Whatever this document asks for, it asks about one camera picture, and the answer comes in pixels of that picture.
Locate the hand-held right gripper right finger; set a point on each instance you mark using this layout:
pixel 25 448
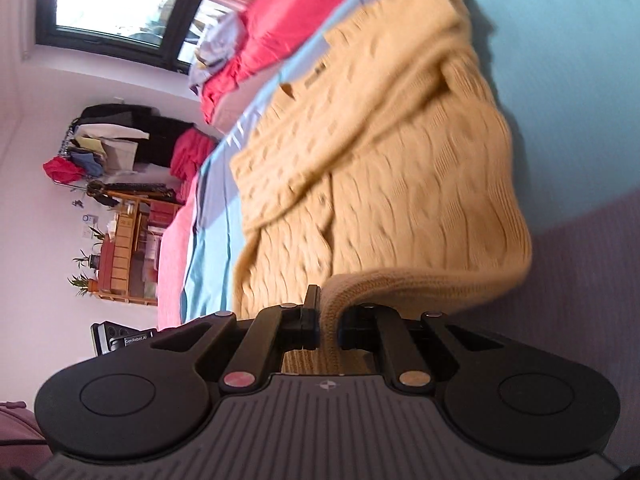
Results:
pixel 357 330

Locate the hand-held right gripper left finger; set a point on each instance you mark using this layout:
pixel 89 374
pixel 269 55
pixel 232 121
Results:
pixel 295 327

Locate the pink folded clothes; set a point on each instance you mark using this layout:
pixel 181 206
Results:
pixel 192 152

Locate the light blue clothes pile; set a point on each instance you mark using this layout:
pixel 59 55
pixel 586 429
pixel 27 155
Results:
pixel 215 50

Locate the green potted plant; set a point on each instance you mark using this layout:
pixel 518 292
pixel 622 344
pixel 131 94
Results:
pixel 85 272

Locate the wooden shelf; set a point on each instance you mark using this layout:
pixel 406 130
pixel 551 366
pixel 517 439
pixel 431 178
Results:
pixel 122 255

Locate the pink blanket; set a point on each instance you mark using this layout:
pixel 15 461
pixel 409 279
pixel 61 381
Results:
pixel 175 260

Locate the purple cloth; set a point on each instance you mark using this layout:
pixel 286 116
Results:
pixel 17 440

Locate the red garment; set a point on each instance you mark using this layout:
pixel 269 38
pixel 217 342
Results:
pixel 62 169

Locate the beige hanging garments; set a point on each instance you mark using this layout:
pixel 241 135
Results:
pixel 112 147

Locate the blue patterned bedsheet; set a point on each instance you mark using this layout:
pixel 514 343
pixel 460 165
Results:
pixel 565 85

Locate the red blanket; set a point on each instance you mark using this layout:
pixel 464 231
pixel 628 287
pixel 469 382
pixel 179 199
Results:
pixel 295 5

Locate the dark framed window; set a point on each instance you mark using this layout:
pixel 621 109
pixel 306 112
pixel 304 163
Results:
pixel 110 5

